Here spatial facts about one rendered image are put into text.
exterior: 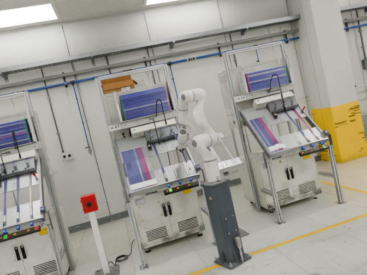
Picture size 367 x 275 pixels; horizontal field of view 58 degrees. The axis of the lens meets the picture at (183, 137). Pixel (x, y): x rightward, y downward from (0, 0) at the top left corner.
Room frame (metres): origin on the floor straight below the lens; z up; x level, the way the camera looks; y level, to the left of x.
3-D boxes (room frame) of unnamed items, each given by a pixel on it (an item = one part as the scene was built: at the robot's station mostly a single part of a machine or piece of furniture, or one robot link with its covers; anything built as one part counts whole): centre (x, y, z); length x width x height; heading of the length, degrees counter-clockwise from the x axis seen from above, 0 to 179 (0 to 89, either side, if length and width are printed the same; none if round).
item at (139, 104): (3.57, 0.32, 1.52); 0.51 x 0.13 x 0.27; 102
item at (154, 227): (3.67, 0.40, 0.31); 0.70 x 0.65 x 0.62; 102
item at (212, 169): (2.74, -0.17, 0.79); 0.19 x 0.19 x 0.18
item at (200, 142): (2.73, -0.15, 1.00); 0.19 x 0.12 x 0.24; 124
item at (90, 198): (3.07, 1.01, 0.39); 0.24 x 0.24 x 0.78; 12
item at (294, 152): (3.80, -1.07, 0.65); 1.01 x 0.73 x 1.29; 12
